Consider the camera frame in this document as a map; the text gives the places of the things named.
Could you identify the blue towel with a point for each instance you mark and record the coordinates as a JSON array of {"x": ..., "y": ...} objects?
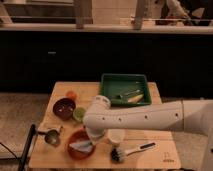
[{"x": 82, "y": 146}]

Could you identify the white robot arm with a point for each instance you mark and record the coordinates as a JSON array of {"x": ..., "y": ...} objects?
[{"x": 186, "y": 115}]

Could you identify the dark maroon bowl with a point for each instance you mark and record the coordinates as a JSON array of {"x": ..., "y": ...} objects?
[{"x": 63, "y": 108}]

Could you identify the red-orange bowl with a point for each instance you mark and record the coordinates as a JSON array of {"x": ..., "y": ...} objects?
[{"x": 79, "y": 135}]

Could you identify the green plastic tray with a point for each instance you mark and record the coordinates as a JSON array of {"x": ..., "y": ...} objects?
[{"x": 115, "y": 84}]

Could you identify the metal utensil in tray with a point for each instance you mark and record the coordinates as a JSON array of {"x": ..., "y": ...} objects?
[{"x": 124, "y": 95}]

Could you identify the yellow corn piece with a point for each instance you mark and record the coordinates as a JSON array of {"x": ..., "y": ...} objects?
[{"x": 135, "y": 99}]

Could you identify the small orange cup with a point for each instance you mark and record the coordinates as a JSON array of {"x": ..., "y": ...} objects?
[{"x": 71, "y": 95}]

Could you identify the white cup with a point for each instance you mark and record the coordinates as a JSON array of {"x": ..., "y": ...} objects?
[{"x": 115, "y": 136}]

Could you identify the white black dish brush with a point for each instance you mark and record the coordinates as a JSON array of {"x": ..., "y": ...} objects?
[{"x": 118, "y": 155}]

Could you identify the metal measuring scoop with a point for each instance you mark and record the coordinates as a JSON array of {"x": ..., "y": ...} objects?
[{"x": 51, "y": 137}]

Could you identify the black chair frame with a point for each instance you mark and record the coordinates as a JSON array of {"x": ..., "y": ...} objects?
[{"x": 31, "y": 133}]

